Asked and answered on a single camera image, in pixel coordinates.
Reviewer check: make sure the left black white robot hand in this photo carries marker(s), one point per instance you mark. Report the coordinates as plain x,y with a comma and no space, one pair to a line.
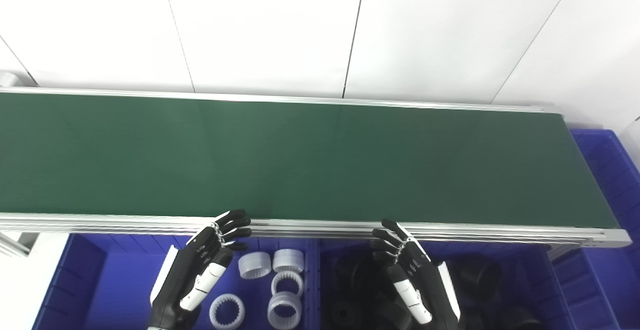
185,270

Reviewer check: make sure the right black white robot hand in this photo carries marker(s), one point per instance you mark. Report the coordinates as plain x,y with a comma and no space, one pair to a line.
420,275

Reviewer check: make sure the black plastic cylindrical part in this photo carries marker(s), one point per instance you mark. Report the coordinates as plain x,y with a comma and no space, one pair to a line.
475,275
352,270
345,314

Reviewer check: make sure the blue bin with white rings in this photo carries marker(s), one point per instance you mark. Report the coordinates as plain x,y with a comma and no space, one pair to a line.
115,290

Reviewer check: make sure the blue bin with black parts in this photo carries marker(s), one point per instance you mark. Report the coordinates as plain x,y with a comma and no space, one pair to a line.
525,275

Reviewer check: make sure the green conveyor belt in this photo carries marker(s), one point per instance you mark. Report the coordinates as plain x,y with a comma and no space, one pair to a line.
320,160
320,229

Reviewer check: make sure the aluminium conveyor leg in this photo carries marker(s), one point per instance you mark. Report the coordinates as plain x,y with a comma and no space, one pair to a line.
17,244

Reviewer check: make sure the empty blue plastic bin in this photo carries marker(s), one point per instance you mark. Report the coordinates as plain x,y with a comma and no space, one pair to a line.
610,270

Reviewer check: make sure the grey conveyor motor housing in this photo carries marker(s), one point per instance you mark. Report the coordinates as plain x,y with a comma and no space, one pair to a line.
9,79

